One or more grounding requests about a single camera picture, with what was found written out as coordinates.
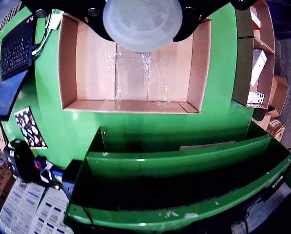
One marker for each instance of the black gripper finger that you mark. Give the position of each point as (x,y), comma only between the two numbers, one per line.
(196,12)
(86,9)

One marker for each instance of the white bottle teal label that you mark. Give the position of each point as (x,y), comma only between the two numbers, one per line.
(142,24)

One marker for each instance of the shallow cardboard tray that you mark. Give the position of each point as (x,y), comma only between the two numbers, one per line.
(91,68)

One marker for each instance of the grey cardboard sheet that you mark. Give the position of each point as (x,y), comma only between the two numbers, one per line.
(208,145)

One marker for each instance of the black box device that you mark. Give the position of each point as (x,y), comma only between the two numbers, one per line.
(72,178)

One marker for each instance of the white adapter block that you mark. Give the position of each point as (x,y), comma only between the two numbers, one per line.
(53,21)

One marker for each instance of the black laptop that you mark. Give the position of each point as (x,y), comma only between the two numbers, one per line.
(16,51)

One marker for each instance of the black white photo card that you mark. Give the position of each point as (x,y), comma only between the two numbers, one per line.
(30,129)

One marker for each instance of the green metal shelf unit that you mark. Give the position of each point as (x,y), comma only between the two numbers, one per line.
(160,163)

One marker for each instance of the blue red small pack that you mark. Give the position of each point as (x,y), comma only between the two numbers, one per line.
(40,162)

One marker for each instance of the black round device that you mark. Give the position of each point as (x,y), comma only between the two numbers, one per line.
(24,163)

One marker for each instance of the white printed paper sheet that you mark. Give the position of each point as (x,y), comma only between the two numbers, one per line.
(21,207)
(51,214)

